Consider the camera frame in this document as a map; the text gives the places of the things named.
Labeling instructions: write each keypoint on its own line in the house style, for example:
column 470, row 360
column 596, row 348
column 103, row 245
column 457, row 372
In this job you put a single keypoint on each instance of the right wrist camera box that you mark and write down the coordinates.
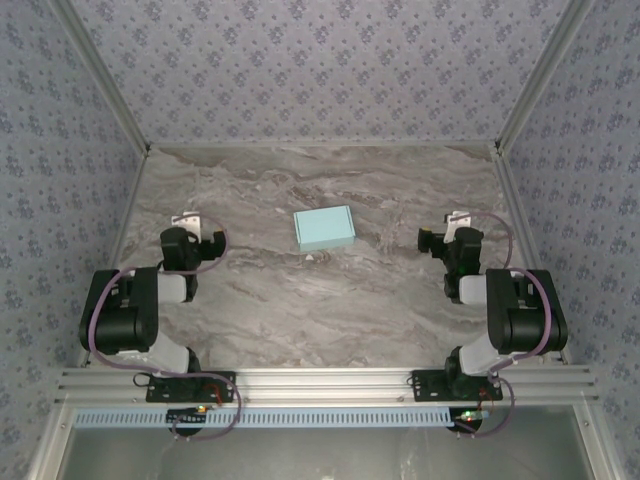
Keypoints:
column 455, row 222

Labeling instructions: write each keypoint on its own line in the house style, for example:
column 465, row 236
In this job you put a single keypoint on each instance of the aluminium table side rail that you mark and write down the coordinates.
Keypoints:
column 132, row 200
column 514, row 200

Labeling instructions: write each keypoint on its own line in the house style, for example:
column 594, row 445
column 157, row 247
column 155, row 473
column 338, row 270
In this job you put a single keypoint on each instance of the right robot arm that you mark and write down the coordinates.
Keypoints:
column 525, row 325

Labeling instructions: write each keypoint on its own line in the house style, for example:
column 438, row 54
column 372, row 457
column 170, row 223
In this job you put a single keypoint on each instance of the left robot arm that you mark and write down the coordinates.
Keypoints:
column 120, row 325

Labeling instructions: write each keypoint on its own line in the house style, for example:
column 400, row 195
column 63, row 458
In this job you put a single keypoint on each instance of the grey metal panel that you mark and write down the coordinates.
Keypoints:
column 320, row 455

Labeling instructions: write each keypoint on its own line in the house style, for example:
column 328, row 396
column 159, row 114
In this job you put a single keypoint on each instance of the aluminium mounting rail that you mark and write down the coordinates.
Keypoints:
column 320, row 385

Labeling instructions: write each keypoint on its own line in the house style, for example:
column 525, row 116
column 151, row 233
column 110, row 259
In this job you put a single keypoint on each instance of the small circuit board with LED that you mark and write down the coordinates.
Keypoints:
column 467, row 422
column 185, row 416

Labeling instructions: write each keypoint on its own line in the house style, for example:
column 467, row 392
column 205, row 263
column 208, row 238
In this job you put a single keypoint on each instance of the aluminium frame post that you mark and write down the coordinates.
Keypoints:
column 541, row 75
column 105, row 75

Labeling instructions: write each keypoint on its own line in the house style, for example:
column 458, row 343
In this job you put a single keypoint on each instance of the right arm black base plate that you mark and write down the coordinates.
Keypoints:
column 430, row 390

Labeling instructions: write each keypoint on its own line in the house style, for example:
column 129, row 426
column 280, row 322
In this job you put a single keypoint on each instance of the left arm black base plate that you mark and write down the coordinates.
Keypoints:
column 165, row 395

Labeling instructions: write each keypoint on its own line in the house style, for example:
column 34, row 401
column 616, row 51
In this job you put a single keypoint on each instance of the aluminium lower frame beam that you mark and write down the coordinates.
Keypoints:
column 597, row 445
column 50, row 445

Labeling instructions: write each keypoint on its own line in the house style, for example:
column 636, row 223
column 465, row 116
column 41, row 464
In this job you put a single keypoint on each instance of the light blue paper box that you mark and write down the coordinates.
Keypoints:
column 325, row 230

